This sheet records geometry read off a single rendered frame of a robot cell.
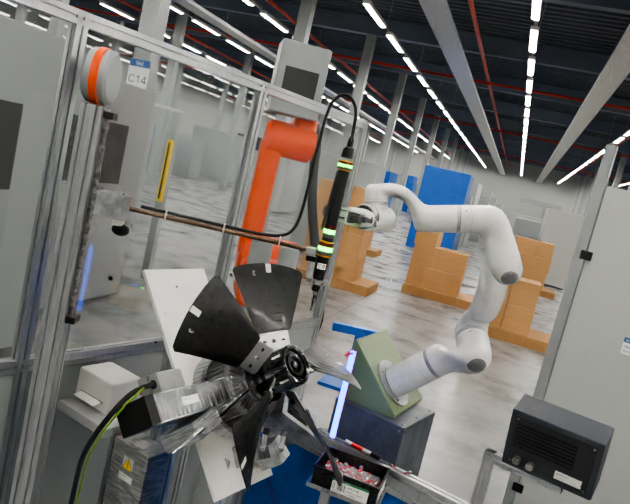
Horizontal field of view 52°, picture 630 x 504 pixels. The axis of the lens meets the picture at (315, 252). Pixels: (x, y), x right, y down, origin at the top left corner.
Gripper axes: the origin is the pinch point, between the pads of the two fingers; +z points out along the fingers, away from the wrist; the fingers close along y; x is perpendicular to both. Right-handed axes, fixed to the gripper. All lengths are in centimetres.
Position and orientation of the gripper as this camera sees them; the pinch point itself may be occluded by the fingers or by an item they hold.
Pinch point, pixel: (338, 213)
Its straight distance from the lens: 188.9
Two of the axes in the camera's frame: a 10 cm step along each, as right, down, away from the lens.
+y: -8.1, -2.6, 5.2
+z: -5.4, -0.1, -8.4
